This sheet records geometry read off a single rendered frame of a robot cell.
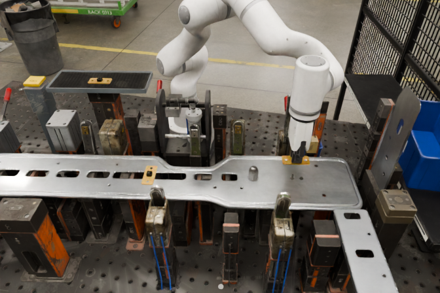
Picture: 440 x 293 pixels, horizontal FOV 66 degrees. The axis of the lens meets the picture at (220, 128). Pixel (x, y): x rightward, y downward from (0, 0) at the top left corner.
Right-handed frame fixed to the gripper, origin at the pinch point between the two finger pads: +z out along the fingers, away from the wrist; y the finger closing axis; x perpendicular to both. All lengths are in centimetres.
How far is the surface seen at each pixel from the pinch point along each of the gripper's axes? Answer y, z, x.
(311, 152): -10.9, 8.5, 7.9
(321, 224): 16.2, 12.4, 6.5
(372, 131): -15.6, 2.7, 28.6
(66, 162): -5, 10, -77
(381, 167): 0.5, 4.1, 26.5
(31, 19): -239, 46, -215
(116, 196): 9, 11, -55
